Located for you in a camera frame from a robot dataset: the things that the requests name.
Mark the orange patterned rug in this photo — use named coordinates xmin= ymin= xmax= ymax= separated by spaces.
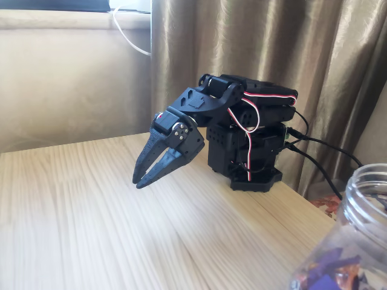
xmin=311 ymin=193 xmax=345 ymax=222

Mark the clear plastic jar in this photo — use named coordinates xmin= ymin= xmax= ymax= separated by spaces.
xmin=287 ymin=163 xmax=387 ymax=290

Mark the white cable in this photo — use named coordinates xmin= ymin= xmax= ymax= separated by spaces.
xmin=112 ymin=5 xmax=152 ymax=57

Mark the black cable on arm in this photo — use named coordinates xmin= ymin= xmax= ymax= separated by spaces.
xmin=293 ymin=109 xmax=310 ymax=137

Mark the shiny brown curtain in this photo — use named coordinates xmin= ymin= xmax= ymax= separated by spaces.
xmin=150 ymin=0 xmax=387 ymax=201

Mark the long red white servo wire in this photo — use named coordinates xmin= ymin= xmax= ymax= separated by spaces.
xmin=226 ymin=89 xmax=296 ymax=134

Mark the thick black power cable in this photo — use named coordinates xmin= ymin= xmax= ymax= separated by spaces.
xmin=287 ymin=127 xmax=363 ymax=167

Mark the dark flat object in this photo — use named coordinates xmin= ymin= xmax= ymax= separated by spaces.
xmin=0 ymin=0 xmax=111 ymax=13

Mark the short red white servo wire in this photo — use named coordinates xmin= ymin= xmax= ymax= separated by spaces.
xmin=241 ymin=129 xmax=254 ymax=182

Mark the thin black USB cable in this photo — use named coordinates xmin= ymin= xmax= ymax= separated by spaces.
xmin=285 ymin=144 xmax=343 ymax=201

